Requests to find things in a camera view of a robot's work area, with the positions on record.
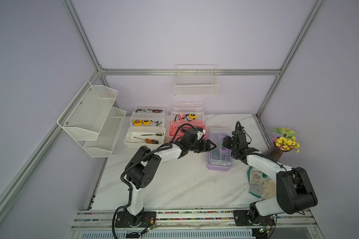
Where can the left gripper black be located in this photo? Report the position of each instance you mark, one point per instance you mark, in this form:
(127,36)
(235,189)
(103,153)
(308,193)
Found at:
(206,148)

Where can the white two-tier mesh shelf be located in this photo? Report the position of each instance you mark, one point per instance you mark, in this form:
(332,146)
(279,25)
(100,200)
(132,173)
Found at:
(93,121)

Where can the white wire wall basket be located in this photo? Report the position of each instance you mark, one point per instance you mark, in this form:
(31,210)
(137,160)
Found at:
(196,80)

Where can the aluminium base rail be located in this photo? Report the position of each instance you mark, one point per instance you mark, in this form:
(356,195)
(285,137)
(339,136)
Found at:
(195,224)

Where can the yellow flowers in vase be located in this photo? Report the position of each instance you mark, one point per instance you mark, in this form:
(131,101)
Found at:
(285,142)

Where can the white toolbox clear lid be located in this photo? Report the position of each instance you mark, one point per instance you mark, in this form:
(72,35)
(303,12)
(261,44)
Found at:
(156,130)

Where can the white green work glove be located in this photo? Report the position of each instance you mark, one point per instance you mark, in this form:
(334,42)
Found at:
(260,185)

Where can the purple toolbox clear lid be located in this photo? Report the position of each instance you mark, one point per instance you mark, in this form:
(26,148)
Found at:
(219,158)

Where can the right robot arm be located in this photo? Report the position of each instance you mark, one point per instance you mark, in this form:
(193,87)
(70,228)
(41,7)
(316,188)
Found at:
(294,190)

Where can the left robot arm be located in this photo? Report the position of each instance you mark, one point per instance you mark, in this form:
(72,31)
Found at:
(141,169)

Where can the orange handled screwdriver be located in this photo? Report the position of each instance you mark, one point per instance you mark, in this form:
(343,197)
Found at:
(151,141)

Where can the yellow tape measure left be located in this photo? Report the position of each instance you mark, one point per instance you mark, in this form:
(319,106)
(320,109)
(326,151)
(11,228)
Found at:
(137,122)

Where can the ratchet wrench red handle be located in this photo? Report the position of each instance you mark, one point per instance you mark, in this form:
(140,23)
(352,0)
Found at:
(148,111)

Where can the pink toolbox clear lid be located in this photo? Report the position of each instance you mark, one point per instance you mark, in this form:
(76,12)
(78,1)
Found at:
(180,115)

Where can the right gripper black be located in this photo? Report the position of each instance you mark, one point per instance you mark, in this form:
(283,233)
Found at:
(226,141)

